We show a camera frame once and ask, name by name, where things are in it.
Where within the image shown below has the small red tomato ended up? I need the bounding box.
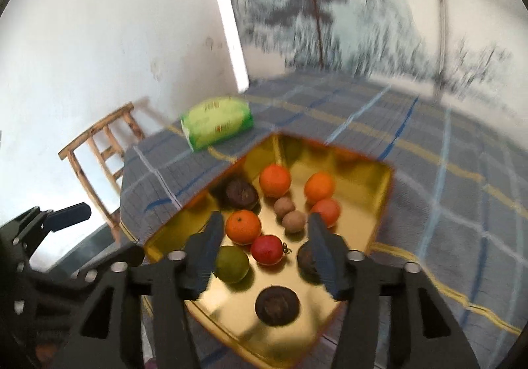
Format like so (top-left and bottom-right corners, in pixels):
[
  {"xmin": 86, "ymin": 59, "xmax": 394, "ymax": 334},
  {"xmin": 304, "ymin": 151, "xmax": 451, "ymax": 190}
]
[{"xmin": 251, "ymin": 235, "xmax": 289, "ymax": 266}]

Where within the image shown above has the brown longan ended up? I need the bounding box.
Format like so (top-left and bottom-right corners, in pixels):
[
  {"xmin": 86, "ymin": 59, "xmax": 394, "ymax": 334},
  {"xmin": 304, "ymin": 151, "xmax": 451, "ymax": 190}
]
[
  {"xmin": 274, "ymin": 196, "xmax": 296, "ymax": 218},
  {"xmin": 282, "ymin": 210, "xmax": 307, "ymax": 234}
]

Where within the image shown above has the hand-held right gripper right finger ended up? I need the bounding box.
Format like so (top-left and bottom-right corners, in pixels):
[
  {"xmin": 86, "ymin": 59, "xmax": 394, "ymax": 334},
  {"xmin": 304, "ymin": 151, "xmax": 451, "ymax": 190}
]
[{"xmin": 307, "ymin": 212, "xmax": 481, "ymax": 369}]

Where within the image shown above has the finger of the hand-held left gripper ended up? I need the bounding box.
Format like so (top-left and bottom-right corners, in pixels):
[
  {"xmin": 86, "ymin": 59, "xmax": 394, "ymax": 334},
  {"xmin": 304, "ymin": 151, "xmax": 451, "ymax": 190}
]
[
  {"xmin": 12, "ymin": 203, "xmax": 92, "ymax": 259},
  {"xmin": 74, "ymin": 243, "xmax": 145, "ymax": 283}
]

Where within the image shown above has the dark passion fruit top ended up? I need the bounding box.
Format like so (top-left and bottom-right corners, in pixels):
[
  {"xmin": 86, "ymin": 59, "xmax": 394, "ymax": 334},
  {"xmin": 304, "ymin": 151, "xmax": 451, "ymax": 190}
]
[{"xmin": 223, "ymin": 178, "xmax": 260, "ymax": 211}]

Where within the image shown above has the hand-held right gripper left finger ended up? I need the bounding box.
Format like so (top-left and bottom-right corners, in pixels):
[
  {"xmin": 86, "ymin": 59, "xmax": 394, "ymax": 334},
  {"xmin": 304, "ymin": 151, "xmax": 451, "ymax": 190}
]
[{"xmin": 51, "ymin": 211, "xmax": 225, "ymax": 369}]

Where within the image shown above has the green tissue pack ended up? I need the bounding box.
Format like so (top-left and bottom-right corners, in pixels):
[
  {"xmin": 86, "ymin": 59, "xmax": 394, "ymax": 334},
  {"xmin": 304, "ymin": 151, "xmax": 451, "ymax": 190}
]
[{"xmin": 180, "ymin": 97, "xmax": 254, "ymax": 153}]

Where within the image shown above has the large red tomato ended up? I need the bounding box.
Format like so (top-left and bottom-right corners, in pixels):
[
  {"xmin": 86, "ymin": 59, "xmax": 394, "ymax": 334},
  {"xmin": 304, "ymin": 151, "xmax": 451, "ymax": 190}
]
[{"xmin": 310, "ymin": 198, "xmax": 341, "ymax": 228}]

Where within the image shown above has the wooden chair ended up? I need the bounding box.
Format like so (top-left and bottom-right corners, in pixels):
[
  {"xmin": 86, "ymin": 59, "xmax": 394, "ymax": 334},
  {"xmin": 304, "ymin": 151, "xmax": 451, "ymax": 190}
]
[{"xmin": 58, "ymin": 102, "xmax": 145, "ymax": 244}]

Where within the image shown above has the grey plaid tablecloth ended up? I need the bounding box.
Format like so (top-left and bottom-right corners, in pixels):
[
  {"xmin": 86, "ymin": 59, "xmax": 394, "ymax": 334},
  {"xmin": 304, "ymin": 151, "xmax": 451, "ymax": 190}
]
[{"xmin": 119, "ymin": 68, "xmax": 528, "ymax": 369}]

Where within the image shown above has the orange mandarin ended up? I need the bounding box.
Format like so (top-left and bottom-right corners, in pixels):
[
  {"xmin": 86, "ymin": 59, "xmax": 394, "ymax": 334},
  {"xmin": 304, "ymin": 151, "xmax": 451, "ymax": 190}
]
[
  {"xmin": 304, "ymin": 172, "xmax": 336, "ymax": 204},
  {"xmin": 225, "ymin": 210, "xmax": 262, "ymax": 245},
  {"xmin": 259, "ymin": 164, "xmax": 292, "ymax": 198}
]

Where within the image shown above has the red tin box gold inside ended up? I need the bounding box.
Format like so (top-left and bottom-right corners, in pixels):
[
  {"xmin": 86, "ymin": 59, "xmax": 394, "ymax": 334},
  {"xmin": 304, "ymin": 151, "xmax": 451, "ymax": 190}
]
[{"xmin": 142, "ymin": 133, "xmax": 394, "ymax": 367}]

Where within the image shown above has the dark passion fruit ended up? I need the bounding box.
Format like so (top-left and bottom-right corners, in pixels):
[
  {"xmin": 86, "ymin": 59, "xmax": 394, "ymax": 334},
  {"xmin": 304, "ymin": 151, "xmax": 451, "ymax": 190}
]
[
  {"xmin": 223, "ymin": 178, "xmax": 260, "ymax": 211},
  {"xmin": 254, "ymin": 286, "xmax": 300, "ymax": 324},
  {"xmin": 297, "ymin": 241, "xmax": 331, "ymax": 284}
]

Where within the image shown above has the green round fruit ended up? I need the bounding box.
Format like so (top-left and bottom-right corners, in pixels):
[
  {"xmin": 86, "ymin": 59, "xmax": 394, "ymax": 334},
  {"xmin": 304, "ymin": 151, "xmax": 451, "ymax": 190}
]
[{"xmin": 214, "ymin": 245, "xmax": 250, "ymax": 284}]

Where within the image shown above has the ink landscape folding screen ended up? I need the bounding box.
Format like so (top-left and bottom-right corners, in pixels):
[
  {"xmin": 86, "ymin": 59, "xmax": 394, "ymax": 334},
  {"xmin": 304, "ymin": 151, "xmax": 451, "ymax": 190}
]
[{"xmin": 216, "ymin": 0, "xmax": 528, "ymax": 106}]

